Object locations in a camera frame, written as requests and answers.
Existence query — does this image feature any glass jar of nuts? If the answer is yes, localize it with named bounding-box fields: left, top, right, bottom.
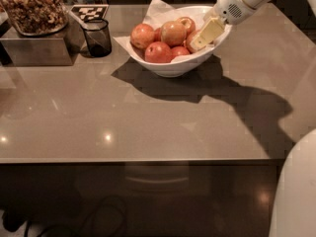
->
left=0, top=0, right=68, bottom=37

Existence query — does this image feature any top centre red apple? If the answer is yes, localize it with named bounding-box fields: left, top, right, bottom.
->
left=160, top=21, right=187, bottom=46

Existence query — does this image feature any back red apple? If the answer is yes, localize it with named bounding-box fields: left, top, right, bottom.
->
left=177, top=17, right=196, bottom=35

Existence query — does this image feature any black white marker card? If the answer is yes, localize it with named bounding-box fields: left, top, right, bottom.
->
left=70, top=4, right=109, bottom=22

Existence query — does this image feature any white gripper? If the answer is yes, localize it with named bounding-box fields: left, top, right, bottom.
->
left=194, top=0, right=255, bottom=44

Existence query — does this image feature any hidden small red apple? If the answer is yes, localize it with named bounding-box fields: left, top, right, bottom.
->
left=154, top=28, right=161, bottom=41

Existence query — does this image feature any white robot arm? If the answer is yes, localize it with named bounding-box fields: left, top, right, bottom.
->
left=189, top=0, right=316, bottom=237

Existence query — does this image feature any black mesh cup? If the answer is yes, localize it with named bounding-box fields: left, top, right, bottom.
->
left=81, top=19, right=112, bottom=57

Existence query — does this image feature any white paper liner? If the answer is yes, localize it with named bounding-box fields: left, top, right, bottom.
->
left=116, top=0, right=232, bottom=64

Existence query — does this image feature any right red apple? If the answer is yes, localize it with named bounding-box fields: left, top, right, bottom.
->
left=184, top=30, right=213, bottom=53

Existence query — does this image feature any front red apple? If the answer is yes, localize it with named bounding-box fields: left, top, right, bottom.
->
left=145, top=41, right=172, bottom=63

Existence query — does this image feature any leftmost red apple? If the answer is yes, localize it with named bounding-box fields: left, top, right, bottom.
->
left=130, top=23, right=155, bottom=49

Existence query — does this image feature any small front-right red apple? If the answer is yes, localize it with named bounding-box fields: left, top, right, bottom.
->
left=171, top=46, right=190, bottom=58

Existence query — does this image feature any white ceramic bowl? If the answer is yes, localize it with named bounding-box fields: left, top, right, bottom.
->
left=121, top=5, right=234, bottom=78

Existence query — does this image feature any metal box stand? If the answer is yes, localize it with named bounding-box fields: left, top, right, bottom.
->
left=0, top=18, right=84, bottom=67

